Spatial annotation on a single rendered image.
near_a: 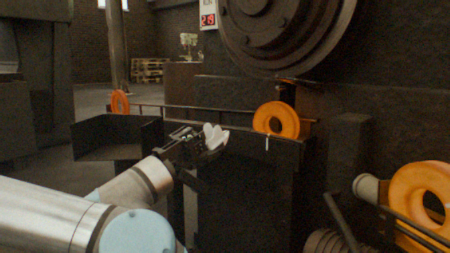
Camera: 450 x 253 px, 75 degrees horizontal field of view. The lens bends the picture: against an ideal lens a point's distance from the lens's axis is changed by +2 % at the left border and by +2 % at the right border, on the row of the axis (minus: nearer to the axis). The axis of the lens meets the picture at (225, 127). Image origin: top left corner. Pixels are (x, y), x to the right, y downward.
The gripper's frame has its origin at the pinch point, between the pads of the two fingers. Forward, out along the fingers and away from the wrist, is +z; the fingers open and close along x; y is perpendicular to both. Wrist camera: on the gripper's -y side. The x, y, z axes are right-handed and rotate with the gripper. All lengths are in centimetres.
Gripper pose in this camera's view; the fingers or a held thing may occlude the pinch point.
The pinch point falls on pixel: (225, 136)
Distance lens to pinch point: 76.4
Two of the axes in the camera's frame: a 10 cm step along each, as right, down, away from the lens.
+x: -7.1, -1.6, 6.8
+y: -2.2, -8.7, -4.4
